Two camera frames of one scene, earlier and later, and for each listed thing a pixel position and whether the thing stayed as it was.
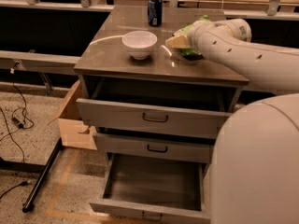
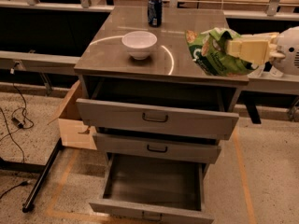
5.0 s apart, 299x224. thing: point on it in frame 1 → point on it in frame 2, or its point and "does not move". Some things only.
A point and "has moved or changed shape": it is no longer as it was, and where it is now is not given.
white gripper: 193,35 → 290,51
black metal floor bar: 42,169 does not move
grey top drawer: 115,117 does not move
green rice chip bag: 186,51 has moved or changed shape
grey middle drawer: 160,147 does not move
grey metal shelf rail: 39,62 does not move
